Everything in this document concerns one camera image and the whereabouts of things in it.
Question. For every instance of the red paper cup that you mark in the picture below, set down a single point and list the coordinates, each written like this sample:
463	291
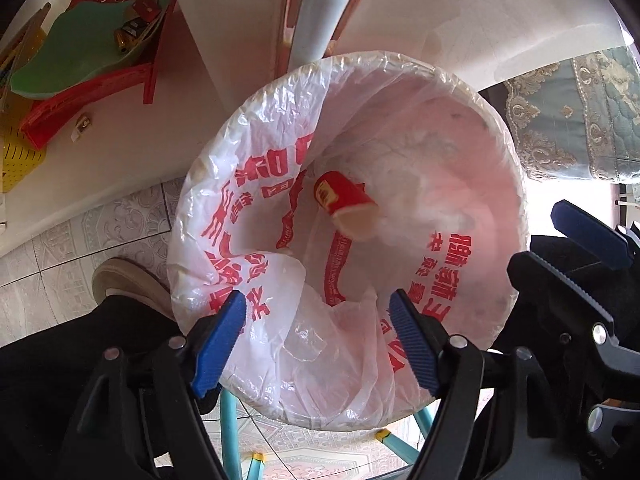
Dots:
351	209

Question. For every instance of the red plastic stool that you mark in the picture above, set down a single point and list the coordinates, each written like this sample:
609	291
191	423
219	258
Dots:
46	117

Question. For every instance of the blue-green quilted sofa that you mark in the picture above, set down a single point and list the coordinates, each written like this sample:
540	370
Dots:
579	118

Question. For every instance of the white red-printed plastic bag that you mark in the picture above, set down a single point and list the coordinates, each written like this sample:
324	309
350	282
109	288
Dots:
280	239

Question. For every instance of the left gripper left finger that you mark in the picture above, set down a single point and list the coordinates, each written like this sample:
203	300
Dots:
142	419

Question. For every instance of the white trash bin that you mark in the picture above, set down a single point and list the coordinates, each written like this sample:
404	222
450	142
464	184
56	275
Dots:
500	239

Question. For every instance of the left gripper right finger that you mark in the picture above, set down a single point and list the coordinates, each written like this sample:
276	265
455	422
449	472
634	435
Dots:
491	420

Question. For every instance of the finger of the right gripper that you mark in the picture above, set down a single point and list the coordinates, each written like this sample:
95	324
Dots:
616	251
565	308

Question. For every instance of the grey shoe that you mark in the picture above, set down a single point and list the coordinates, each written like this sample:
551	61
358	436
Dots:
120	277

